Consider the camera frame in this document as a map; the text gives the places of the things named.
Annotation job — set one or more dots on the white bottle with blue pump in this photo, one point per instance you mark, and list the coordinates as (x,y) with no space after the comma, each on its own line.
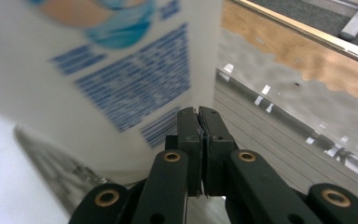
(43,102)

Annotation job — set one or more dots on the grey metal mesh basket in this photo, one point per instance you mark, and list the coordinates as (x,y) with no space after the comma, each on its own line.
(261,149)

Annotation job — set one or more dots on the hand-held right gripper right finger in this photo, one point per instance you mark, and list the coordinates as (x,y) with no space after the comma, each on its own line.
(217,137)

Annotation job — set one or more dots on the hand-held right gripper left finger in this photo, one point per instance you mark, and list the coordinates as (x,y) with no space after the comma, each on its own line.
(189,137)

